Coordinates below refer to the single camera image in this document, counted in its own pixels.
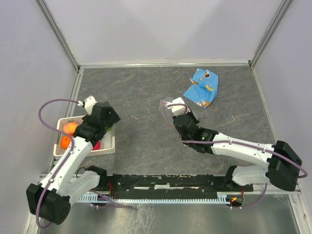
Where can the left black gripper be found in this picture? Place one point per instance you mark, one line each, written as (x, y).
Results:
(113, 118)

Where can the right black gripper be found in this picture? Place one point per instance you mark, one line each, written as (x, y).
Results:
(190, 115)

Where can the clear zip bag orange zipper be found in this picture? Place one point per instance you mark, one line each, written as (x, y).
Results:
(167, 113)

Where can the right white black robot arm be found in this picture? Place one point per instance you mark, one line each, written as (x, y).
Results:
(277, 164)

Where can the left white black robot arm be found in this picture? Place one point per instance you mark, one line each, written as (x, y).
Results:
(52, 198)

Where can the red apple toy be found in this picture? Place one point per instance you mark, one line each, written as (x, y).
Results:
(97, 146)

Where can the peach toy fruit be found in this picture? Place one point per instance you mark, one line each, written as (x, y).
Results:
(70, 127)

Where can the blue patterned cloth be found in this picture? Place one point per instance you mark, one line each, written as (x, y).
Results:
(203, 89)

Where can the orange toy fruit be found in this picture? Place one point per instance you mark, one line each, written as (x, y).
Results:
(65, 141)

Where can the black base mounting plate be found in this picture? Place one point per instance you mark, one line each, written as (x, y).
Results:
(168, 186)

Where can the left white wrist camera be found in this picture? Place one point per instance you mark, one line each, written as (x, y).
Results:
(87, 104)

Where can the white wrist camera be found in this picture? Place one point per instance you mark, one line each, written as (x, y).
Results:
(87, 104)
(177, 107)

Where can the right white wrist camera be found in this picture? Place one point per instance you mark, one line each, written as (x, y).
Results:
(177, 107)

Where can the light blue cable duct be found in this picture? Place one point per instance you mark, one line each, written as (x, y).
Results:
(94, 198)

